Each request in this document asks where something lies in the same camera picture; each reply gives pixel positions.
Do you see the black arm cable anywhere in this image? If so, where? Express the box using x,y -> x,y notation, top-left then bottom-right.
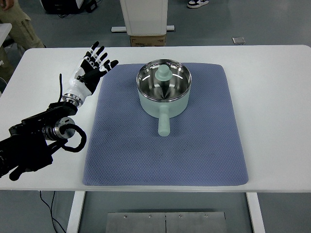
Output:
57,73 -> 87,153

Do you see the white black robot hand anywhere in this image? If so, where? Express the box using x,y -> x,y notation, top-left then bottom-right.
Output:
62,41 -> 119,107

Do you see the white table left leg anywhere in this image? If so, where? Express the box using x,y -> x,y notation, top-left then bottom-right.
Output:
66,191 -> 86,233

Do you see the person in khaki trousers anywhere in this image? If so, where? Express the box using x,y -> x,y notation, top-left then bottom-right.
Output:
0,0 -> 45,83

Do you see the black equipment on floor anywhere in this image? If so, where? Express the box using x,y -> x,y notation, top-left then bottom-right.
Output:
40,0 -> 98,15

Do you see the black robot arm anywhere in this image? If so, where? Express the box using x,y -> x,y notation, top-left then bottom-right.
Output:
0,102 -> 78,181

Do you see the grey floor socket cover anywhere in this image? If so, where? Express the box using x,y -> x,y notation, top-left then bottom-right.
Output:
232,37 -> 246,45

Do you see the black floor cable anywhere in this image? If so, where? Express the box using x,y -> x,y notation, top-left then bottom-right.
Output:
39,190 -> 67,233

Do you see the white pedestal base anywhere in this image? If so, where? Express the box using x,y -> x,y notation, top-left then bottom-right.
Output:
111,0 -> 175,36

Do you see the glass lid with green knob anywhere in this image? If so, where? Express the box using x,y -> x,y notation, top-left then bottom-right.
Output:
136,59 -> 191,102

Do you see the metal floor plate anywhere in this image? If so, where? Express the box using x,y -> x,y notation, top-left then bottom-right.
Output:
105,212 -> 227,233

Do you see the blue quilted mat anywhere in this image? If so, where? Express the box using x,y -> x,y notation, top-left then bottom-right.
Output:
83,63 -> 248,186

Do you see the green pot with handle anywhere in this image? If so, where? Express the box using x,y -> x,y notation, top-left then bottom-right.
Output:
136,59 -> 192,137

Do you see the white side table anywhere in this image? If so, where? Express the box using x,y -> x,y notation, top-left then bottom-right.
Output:
0,23 -> 12,46

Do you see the white table right leg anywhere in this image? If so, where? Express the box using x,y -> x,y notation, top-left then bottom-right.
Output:
246,192 -> 265,233

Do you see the white table leg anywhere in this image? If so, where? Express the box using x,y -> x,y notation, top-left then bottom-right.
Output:
246,192 -> 265,233
66,191 -> 86,233

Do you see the cardboard box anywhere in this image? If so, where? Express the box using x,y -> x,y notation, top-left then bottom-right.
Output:
130,35 -> 166,47

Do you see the white blue sneaker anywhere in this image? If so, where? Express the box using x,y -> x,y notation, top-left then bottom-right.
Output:
187,0 -> 209,9

